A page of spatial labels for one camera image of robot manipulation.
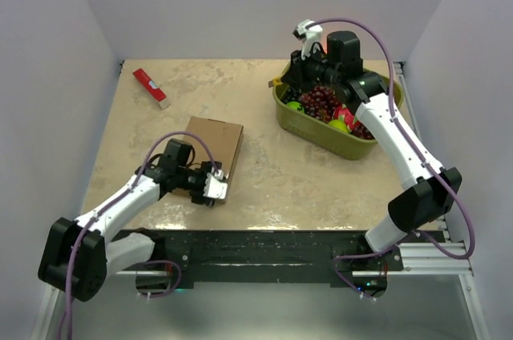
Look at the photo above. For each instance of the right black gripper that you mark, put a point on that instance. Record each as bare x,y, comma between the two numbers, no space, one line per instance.
296,74

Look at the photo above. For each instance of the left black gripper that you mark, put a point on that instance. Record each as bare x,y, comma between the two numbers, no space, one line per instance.
205,167

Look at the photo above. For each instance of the brown cardboard express box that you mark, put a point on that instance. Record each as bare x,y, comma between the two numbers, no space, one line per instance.
224,141

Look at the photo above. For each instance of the yellow utility knife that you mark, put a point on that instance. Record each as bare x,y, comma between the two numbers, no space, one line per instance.
274,82

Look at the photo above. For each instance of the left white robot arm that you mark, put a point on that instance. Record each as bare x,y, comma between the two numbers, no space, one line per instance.
81,254

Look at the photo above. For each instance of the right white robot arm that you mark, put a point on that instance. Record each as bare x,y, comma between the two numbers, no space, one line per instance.
427,185

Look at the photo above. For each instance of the dark blue grape bunch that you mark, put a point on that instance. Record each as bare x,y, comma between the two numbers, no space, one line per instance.
290,95

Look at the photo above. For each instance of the green fruit left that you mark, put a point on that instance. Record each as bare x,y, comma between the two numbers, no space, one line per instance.
297,106

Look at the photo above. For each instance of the dark red grape bunch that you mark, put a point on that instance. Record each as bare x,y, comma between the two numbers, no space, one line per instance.
319,103

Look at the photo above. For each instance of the olive green plastic bin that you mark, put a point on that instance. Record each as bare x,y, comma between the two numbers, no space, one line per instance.
356,85

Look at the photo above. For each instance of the pink dragon fruit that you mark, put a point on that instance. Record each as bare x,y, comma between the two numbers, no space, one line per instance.
343,114

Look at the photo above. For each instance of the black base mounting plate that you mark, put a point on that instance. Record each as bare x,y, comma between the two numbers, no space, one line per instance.
281,256

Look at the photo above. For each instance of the green lime front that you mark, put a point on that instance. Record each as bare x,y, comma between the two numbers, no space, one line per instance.
339,125

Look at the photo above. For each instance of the small dark red grapes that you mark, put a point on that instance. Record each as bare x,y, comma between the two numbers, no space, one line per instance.
362,132

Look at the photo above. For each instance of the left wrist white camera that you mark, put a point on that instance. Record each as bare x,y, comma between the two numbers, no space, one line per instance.
216,185

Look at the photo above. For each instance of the wrist white camera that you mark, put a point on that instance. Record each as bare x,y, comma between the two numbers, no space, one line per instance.
216,185
310,36

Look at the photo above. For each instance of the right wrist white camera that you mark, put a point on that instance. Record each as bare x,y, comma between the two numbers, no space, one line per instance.
310,36

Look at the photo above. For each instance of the aluminium rail frame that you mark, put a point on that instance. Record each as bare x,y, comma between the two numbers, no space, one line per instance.
422,258

